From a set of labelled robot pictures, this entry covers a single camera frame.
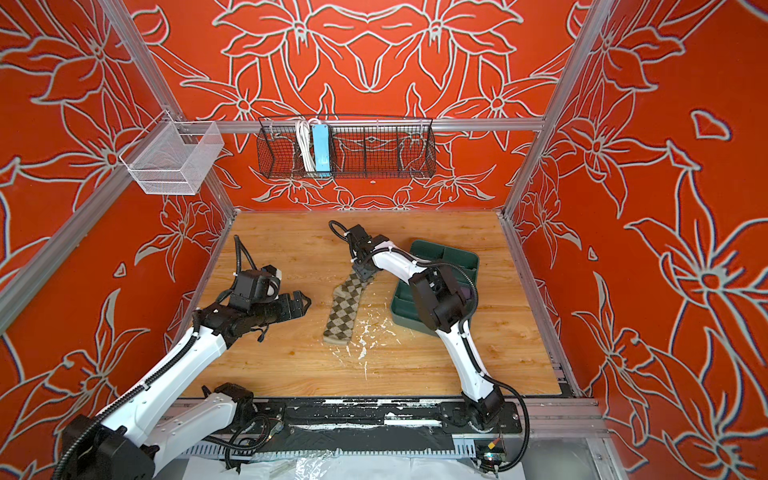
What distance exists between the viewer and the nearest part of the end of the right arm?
2.47ft

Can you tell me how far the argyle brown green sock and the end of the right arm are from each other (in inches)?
6.7

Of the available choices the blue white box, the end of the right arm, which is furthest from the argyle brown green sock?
the blue white box

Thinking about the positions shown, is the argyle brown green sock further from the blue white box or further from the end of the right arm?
the blue white box

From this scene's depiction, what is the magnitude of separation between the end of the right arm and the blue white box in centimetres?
23

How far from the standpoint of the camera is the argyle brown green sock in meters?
0.88

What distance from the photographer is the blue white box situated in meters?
0.91

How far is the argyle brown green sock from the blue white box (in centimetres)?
38
